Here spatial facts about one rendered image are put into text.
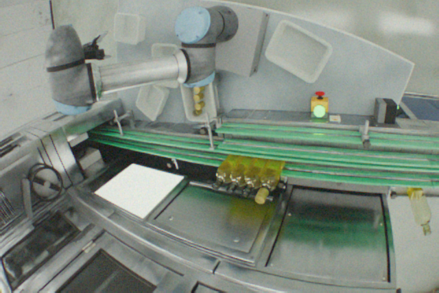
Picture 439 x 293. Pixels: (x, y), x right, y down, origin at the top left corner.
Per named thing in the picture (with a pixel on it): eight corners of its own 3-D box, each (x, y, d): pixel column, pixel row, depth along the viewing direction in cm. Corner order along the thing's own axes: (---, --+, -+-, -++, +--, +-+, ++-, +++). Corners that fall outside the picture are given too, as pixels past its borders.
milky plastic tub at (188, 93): (195, 114, 115) (186, 121, 108) (188, 74, 106) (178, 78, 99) (224, 116, 107) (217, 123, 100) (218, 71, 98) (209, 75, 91)
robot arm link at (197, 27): (224, 7, 64) (204, 5, 53) (222, 45, 71) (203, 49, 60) (194, 7, 69) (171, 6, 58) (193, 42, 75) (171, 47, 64)
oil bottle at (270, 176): (273, 160, 90) (258, 191, 73) (273, 148, 87) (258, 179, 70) (286, 161, 87) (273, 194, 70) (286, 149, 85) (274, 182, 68)
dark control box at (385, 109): (372, 114, 73) (376, 123, 66) (374, 97, 70) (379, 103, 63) (390, 116, 69) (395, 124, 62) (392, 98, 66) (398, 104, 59)
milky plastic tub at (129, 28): (125, 12, 109) (114, 12, 102) (151, 14, 102) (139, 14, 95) (123, 38, 118) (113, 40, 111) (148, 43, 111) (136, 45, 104)
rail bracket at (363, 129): (356, 130, 68) (360, 148, 57) (358, 112, 65) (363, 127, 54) (366, 131, 66) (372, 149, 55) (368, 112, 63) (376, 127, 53)
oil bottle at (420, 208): (406, 192, 64) (418, 239, 44) (409, 182, 62) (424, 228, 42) (416, 191, 62) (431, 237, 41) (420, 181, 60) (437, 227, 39)
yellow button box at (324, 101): (311, 111, 86) (311, 117, 80) (311, 94, 83) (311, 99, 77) (327, 112, 82) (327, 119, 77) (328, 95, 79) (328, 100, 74)
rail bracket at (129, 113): (138, 124, 136) (114, 139, 119) (132, 100, 130) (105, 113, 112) (143, 125, 134) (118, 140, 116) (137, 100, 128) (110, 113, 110)
